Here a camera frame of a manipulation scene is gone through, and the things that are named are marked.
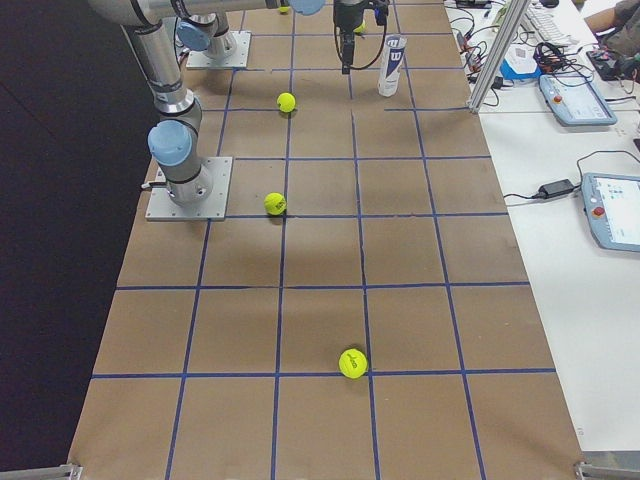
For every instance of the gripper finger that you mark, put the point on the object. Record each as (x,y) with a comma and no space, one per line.
(346,56)

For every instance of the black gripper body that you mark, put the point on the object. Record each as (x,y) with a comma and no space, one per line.
(346,15)

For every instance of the clear tennis ball can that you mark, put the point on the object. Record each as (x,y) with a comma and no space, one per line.
(391,61)

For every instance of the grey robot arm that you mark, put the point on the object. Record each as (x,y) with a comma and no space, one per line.
(173,142)
(149,13)

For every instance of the tennis ball by torn tape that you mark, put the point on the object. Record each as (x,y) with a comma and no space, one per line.
(286,102)

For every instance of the tennis ball table centre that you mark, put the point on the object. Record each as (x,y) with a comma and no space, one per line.
(353,363)

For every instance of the blue white cardboard box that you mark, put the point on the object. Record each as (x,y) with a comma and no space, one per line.
(519,64)

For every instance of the far teach pendant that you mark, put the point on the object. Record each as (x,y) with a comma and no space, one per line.
(575,101)

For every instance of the teach pendant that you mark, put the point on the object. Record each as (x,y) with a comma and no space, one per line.
(575,101)
(611,205)

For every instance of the black power adapter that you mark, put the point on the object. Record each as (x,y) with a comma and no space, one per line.
(555,189)

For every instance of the near teach pendant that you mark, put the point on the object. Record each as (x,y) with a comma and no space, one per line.
(611,205)

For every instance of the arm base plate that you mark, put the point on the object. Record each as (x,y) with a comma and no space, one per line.
(204,198)
(227,51)

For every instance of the aluminium frame post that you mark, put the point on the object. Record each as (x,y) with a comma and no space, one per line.
(511,21)

